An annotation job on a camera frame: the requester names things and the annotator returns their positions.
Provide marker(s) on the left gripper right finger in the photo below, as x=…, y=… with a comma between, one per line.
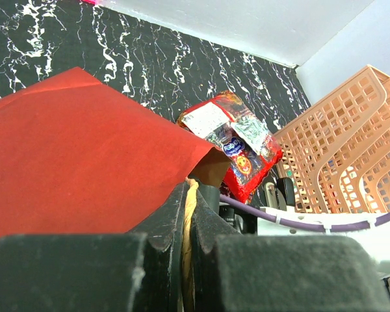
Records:
x=236, y=272

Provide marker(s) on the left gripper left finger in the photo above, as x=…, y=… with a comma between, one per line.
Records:
x=139, y=270

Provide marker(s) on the red brown paper bag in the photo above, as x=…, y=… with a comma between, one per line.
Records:
x=79, y=158

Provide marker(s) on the grey foil snack packet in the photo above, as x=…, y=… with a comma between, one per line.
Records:
x=255, y=134

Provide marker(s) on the red cookie snack bag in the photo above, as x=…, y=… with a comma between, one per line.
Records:
x=211, y=121

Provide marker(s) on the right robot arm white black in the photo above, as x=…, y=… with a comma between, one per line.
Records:
x=372, y=231

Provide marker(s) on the black silver stapler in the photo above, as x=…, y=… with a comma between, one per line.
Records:
x=279, y=194

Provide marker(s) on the peach plastic desk organizer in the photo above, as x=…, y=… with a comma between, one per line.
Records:
x=328, y=148

